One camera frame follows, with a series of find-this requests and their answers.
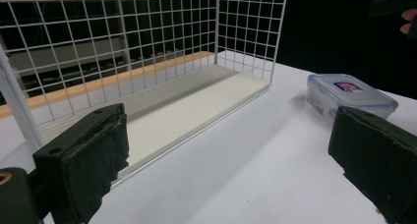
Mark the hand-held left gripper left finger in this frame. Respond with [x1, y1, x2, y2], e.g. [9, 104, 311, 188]
[32, 102, 131, 224]

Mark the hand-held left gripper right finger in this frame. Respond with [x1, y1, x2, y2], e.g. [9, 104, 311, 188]
[328, 105, 417, 224]

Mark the clear plastic food container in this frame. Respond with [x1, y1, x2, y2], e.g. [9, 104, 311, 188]
[306, 73, 399, 124]

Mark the white wire shelf rack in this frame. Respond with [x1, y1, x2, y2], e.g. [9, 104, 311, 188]
[0, 0, 289, 190]

